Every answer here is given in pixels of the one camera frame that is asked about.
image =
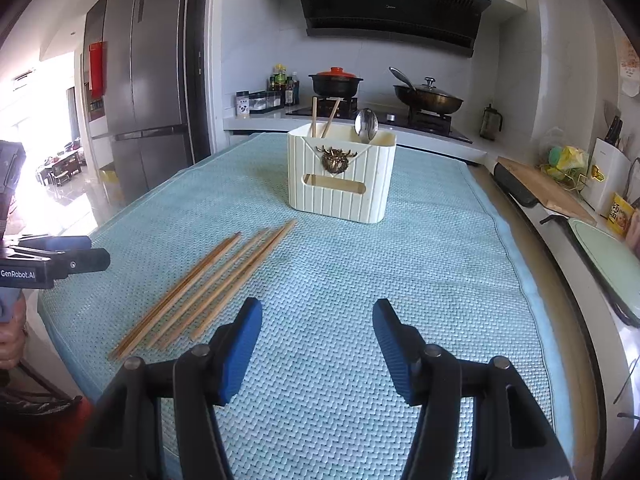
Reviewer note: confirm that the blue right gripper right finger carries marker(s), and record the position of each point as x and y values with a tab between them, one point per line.
402	350

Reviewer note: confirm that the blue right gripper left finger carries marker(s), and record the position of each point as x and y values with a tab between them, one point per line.
233	345

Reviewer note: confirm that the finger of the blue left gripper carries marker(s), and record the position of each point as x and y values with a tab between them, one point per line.
79	261
55	243

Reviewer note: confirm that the wooden chopstick six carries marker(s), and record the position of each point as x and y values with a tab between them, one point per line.
217	285

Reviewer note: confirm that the wooden chopstick eight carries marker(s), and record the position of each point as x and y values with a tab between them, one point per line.
245	275

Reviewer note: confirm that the wooden chopstick seven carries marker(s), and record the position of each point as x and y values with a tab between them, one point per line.
223	294

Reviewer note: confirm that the wooden chopstick three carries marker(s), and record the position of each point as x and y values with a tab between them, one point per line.
175	294

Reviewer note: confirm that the large steel spoon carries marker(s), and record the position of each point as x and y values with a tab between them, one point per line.
366	125

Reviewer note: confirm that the wooden chopstick two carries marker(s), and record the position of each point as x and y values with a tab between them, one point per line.
328	124

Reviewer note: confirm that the wooden chopstick one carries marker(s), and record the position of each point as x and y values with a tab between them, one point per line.
314	117

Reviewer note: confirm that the person left hand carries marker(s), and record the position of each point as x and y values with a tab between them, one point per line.
13	336

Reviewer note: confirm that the light blue woven table mat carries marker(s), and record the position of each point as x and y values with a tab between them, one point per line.
317	401

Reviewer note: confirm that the red hanging decoration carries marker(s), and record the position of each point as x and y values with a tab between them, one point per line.
96	69

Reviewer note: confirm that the cream utensil holder box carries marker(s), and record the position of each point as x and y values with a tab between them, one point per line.
339	176

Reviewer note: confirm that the grey double door refrigerator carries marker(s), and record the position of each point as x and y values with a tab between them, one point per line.
151	87

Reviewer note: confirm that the wooden cutting board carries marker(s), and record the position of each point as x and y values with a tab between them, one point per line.
530	187

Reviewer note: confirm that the white spice jar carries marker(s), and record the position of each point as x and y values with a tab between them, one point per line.
242	104

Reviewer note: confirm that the green cutting board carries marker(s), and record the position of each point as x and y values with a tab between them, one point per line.
611	263

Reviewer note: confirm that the black spice rack tray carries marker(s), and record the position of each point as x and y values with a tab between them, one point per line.
265	101

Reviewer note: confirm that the black gas cooktop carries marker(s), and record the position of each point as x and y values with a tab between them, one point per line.
408	118

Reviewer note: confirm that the dark glass jug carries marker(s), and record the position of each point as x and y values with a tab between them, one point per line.
492	123

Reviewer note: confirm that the yellow green cloth bag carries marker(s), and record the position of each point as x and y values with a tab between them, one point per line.
567	165

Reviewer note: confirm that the black wok with glass lid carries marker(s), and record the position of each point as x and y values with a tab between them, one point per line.
424	97

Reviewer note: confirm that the yellow snack packet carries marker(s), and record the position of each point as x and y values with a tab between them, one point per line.
619	216

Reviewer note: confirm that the sauce bottles group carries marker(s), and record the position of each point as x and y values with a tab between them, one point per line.
285	84

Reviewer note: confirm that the black pot with red lid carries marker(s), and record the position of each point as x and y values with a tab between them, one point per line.
335	83

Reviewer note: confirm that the black range hood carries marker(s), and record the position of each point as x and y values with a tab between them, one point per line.
449	24

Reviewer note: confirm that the hanging wall calendar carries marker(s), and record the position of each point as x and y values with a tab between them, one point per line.
629	69

